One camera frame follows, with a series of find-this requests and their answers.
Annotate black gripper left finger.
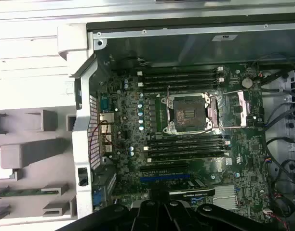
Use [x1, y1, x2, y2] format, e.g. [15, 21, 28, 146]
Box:
[57, 189, 162, 231]

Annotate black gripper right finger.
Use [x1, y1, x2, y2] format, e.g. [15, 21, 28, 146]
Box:
[160, 189, 287, 231]

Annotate silver wire locking lever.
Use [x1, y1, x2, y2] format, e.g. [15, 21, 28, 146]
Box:
[161, 128, 222, 135]
[165, 84, 171, 128]

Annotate metal socket cover frame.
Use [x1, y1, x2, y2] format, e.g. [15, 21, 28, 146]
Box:
[206, 90, 251, 129]

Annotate CPU socket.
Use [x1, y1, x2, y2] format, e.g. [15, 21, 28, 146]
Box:
[161, 92, 218, 135]

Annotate blue expansion slot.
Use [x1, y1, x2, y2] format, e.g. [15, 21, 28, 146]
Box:
[139, 176, 191, 183]

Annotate silver finned heatsink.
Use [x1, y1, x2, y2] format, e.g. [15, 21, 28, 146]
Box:
[212, 185, 238, 210]

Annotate black expansion slot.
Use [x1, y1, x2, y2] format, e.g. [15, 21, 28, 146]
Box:
[139, 163, 189, 172]

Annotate RAM slot black clips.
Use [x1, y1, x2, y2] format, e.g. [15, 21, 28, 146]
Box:
[140, 83, 223, 93]
[137, 72, 224, 82]
[147, 149, 228, 157]
[147, 139, 223, 146]

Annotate green motherboard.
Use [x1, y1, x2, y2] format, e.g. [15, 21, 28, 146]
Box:
[96, 63, 271, 218]

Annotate black and silver PC case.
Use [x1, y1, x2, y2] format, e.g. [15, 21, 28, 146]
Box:
[69, 20, 295, 231]

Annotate green RAM stick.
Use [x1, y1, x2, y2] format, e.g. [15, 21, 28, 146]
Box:
[0, 189, 67, 197]

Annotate grey parts rack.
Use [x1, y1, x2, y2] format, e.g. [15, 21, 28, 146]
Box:
[0, 109, 78, 221]

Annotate round coin battery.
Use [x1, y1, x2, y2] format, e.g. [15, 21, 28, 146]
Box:
[241, 77, 253, 89]

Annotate black power cable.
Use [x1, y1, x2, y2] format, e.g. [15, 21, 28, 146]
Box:
[255, 54, 295, 183]

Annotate grey case latch handle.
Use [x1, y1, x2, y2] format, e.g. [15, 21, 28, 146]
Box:
[56, 23, 88, 61]

